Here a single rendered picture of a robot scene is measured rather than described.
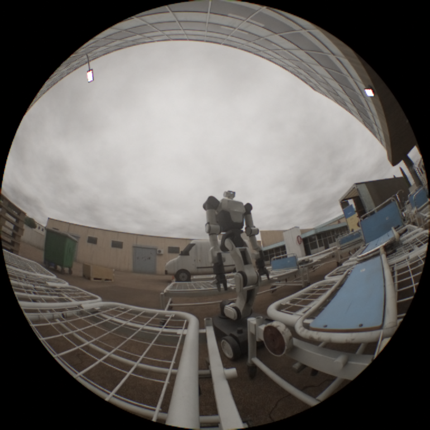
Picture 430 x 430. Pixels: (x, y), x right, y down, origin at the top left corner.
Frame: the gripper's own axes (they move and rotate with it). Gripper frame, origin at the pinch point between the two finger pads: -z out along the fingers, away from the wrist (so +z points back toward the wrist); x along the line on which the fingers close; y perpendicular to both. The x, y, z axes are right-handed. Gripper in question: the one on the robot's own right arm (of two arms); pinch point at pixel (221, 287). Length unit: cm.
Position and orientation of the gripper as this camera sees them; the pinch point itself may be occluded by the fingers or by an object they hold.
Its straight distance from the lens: 99.9
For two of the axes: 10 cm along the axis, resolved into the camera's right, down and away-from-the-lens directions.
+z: -1.6, -8.1, 5.6
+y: 9.1, 1.0, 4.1
